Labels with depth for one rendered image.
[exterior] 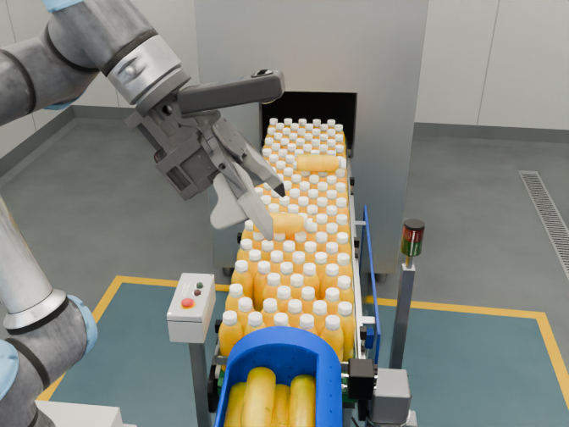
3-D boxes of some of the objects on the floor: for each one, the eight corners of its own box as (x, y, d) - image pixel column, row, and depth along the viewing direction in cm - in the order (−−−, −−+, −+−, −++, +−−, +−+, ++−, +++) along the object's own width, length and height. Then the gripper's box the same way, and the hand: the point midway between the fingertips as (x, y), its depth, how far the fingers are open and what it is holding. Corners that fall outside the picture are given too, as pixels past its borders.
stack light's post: (374, 490, 236) (402, 270, 180) (373, 482, 239) (401, 263, 183) (384, 491, 236) (416, 270, 180) (383, 482, 239) (414, 263, 183)
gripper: (153, 102, 76) (249, 217, 80) (92, 134, 57) (222, 281, 61) (202, 59, 73) (299, 181, 77) (156, 80, 55) (285, 237, 59)
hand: (284, 213), depth 69 cm, fingers open, 14 cm apart
